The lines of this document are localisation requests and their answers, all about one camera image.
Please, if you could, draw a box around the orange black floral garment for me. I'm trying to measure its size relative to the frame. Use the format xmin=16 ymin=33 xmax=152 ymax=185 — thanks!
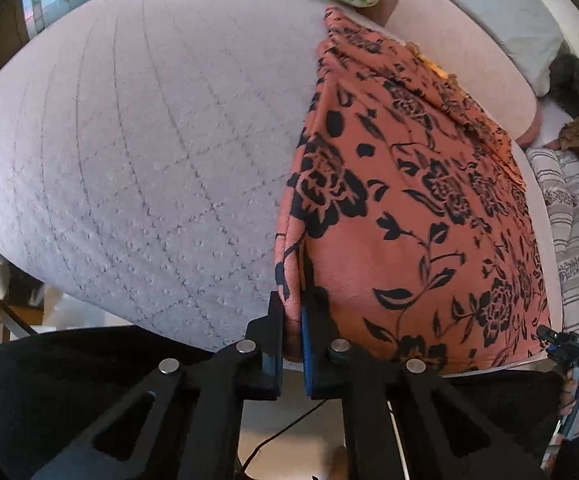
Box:
xmin=274 ymin=6 xmax=551 ymax=374

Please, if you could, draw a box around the striped floral folded blanket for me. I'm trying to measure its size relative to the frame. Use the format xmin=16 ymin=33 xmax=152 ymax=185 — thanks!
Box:
xmin=526 ymin=148 xmax=579 ymax=332

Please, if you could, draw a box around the dark fuzzy cloth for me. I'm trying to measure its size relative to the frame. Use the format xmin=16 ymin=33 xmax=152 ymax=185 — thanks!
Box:
xmin=549 ymin=52 xmax=579 ymax=118

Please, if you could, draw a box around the white quilted mattress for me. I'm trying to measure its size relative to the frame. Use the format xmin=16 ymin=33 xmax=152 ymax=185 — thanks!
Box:
xmin=0 ymin=0 xmax=563 ymax=350

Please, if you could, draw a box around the light blue pillow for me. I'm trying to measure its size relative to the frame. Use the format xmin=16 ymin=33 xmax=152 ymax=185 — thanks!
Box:
xmin=451 ymin=0 xmax=564 ymax=98

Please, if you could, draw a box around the pink bolster cushion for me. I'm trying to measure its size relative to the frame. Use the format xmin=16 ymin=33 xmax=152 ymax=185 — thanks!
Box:
xmin=360 ymin=0 xmax=542 ymax=148

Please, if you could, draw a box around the black cable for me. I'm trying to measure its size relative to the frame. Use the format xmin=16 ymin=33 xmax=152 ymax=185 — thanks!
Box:
xmin=238 ymin=398 xmax=329 ymax=470

